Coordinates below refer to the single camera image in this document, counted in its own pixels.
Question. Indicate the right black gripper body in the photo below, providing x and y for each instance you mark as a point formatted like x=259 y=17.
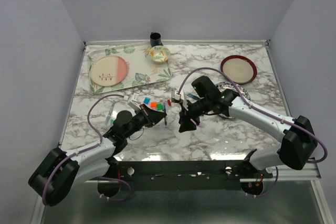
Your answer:
x=198 y=108

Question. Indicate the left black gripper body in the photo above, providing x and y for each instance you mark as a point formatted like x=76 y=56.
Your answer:
x=140 y=119

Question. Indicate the green highlighter cap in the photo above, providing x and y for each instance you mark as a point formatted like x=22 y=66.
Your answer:
x=160 y=107

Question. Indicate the purple capped highlighter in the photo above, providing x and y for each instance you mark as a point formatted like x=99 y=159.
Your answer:
x=197 y=124

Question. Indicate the blue highlighter cap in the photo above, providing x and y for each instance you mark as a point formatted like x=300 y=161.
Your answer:
x=146 y=100

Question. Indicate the light blue clear pen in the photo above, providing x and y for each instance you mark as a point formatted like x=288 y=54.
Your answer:
x=109 y=120

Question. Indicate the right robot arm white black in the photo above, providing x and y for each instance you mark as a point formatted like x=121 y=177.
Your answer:
x=295 y=136

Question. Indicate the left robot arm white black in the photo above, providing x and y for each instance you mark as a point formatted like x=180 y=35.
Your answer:
x=61 y=170

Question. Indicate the floral leaf serving tray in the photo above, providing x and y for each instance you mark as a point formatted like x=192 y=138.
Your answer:
x=141 y=69

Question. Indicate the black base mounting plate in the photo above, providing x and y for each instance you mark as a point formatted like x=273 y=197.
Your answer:
x=184 y=175

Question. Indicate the pink cream round plate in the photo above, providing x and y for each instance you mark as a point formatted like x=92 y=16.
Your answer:
x=109 y=71

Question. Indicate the red rimmed beige plate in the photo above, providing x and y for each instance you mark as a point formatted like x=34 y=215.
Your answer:
x=239 y=69

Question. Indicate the floral ceramic bowl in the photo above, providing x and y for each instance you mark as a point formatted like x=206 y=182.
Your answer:
x=159 y=54

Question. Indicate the dark blue mug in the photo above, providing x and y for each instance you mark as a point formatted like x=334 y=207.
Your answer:
x=155 y=39

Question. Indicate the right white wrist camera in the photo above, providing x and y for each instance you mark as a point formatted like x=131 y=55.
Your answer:
x=180 y=98

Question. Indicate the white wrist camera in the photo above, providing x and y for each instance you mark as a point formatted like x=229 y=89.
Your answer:
x=180 y=98
x=132 y=101

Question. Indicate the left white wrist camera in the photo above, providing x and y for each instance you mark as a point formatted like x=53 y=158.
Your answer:
x=132 y=101

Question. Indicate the aluminium frame rail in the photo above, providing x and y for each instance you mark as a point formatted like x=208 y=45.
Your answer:
x=309 y=172

